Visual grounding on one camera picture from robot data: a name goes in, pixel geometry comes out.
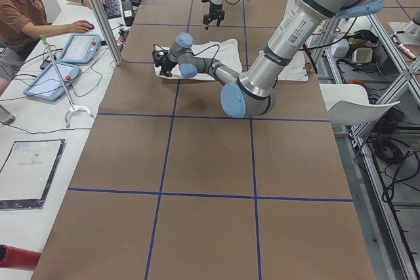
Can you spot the white plastic chair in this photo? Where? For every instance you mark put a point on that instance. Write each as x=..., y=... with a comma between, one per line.
x=348, y=104

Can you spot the long reacher grabber tool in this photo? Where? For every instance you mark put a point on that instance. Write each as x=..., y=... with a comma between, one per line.
x=73, y=107

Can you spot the white long-sleeve printed shirt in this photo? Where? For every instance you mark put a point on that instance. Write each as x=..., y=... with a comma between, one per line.
x=226, y=52

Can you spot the blue teach pendant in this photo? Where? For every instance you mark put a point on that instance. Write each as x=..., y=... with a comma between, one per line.
x=47, y=86
x=80, y=49

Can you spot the red cylinder object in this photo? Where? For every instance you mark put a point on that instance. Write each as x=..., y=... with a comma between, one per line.
x=19, y=259

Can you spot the blue teach pendant near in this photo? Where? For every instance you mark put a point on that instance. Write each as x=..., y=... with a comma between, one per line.
x=47, y=86

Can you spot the black keyboard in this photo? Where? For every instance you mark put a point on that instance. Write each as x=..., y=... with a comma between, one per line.
x=112, y=8

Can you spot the blue teach pendant far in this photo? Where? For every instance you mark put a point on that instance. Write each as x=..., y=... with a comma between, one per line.
x=80, y=49

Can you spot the person in brown shirt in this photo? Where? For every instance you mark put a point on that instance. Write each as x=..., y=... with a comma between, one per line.
x=22, y=23

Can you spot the aluminium frame post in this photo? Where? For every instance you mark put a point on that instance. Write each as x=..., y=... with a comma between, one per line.
x=106, y=30

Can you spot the person's hand on mouse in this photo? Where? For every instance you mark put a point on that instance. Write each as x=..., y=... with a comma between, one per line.
x=79, y=26

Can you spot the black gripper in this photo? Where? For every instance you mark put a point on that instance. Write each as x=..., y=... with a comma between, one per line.
x=167, y=62
x=215, y=9

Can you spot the white side table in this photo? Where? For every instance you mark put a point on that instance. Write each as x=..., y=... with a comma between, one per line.
x=76, y=230

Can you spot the document in black sleeve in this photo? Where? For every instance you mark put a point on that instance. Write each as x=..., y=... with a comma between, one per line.
x=28, y=172

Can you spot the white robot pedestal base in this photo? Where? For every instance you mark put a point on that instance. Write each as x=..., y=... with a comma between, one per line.
x=295, y=70

